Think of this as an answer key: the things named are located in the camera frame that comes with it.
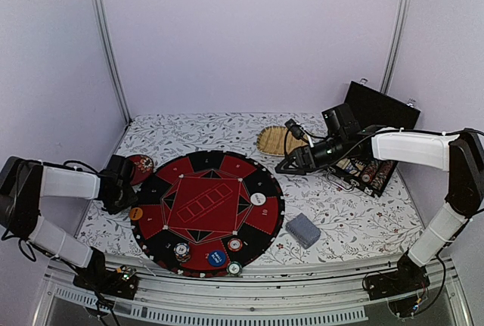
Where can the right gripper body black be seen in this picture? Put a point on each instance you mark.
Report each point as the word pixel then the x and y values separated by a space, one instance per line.
pixel 339 150

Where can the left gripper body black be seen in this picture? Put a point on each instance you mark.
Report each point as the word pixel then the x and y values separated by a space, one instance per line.
pixel 125 200

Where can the orange big blind button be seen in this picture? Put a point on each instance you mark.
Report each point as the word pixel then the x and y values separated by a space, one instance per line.
pixel 135 213

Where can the white dealer button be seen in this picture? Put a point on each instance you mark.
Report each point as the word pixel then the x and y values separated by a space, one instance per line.
pixel 258 199

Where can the round red black poker mat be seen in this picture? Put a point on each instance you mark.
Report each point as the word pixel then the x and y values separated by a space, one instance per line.
pixel 203 198

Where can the blue white poker chip stack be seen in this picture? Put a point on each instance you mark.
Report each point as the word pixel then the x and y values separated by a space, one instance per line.
pixel 182 252

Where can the red white poker chip stack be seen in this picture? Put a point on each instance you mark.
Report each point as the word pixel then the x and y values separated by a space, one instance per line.
pixel 235 244

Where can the green poker chip stack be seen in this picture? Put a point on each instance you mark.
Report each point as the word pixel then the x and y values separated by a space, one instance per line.
pixel 234 268

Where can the blue small blind button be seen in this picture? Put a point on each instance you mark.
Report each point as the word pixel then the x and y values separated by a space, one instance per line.
pixel 217 258

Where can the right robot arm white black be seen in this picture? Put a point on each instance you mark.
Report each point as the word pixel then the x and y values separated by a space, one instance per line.
pixel 459 153

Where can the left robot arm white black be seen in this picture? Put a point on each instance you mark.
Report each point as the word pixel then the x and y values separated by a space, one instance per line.
pixel 23 185

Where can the blue Texas Hold'em card box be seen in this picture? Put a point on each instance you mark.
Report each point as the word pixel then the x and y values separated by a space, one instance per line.
pixel 352 167

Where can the woven bamboo tray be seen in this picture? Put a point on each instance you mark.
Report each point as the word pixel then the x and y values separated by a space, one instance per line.
pixel 277 141

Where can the red floral round dish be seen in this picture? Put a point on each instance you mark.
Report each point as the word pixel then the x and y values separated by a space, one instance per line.
pixel 142 168

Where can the right multicolour chip row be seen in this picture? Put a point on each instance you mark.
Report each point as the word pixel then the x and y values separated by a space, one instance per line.
pixel 377 174

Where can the black poker set case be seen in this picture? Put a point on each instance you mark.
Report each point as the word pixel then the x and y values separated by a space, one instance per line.
pixel 372 108

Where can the aluminium front rail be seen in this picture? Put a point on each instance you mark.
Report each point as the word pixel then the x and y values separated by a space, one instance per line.
pixel 309 294

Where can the aluminium frame post right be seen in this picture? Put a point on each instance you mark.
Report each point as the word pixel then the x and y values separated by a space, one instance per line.
pixel 395 43

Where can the aluminium frame post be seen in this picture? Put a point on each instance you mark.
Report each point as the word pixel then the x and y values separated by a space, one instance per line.
pixel 395 43
pixel 106 43

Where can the aluminium frame post left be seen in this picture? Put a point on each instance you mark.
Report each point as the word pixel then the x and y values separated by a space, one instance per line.
pixel 106 43

